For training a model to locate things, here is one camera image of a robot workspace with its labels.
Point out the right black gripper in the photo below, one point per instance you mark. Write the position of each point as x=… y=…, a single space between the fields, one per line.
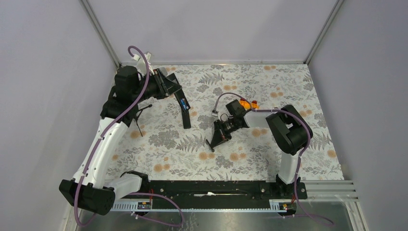
x=220 y=134

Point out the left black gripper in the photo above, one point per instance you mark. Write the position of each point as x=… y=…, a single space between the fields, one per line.
x=171 y=86

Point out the blue battery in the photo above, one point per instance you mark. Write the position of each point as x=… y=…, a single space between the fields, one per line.
x=183 y=103

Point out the black remote control back up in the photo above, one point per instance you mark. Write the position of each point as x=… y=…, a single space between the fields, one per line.
x=186 y=119

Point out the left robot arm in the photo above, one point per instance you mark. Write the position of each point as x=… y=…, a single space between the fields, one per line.
x=88 y=189

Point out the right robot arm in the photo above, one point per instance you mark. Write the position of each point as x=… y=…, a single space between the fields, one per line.
x=290 y=131

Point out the floral table mat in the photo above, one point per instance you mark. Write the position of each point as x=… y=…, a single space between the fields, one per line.
x=160 y=147

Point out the grey microphone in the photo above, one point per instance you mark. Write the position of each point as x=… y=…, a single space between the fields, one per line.
x=163 y=70

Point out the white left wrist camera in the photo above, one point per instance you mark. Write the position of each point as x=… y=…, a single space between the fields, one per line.
x=141 y=62

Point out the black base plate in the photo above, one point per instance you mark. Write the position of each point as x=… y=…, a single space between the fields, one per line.
x=212 y=195

